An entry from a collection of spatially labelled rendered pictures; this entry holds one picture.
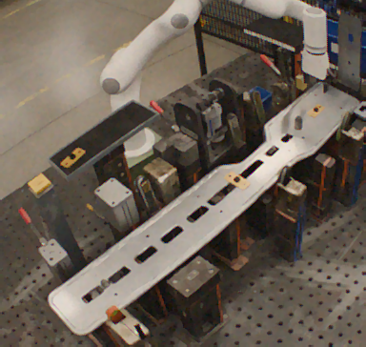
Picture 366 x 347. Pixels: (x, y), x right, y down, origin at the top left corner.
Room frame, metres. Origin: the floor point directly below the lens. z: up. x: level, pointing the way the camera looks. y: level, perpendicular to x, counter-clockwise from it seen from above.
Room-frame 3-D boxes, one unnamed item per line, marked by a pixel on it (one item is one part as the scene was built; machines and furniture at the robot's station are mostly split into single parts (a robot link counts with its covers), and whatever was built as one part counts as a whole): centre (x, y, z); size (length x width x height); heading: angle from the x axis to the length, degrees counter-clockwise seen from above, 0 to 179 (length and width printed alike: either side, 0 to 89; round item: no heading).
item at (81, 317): (1.04, -0.14, 1.00); 1.38 x 0.22 x 0.02; 127
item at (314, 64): (1.34, -0.53, 1.23); 0.10 x 0.07 x 0.11; 37
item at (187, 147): (1.20, -0.01, 0.89); 0.13 x 0.11 x 0.38; 37
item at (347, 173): (1.14, -0.60, 0.87); 0.12 x 0.09 x 0.35; 37
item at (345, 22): (1.49, -0.75, 1.17); 0.12 x 0.01 x 0.34; 37
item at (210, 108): (1.28, -0.11, 0.94); 0.18 x 0.13 x 0.49; 127
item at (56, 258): (0.84, 0.42, 0.88); 0.11 x 0.10 x 0.36; 37
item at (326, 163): (1.08, -0.47, 0.84); 0.11 x 0.08 x 0.29; 37
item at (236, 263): (1.01, -0.09, 0.84); 0.17 x 0.06 x 0.29; 37
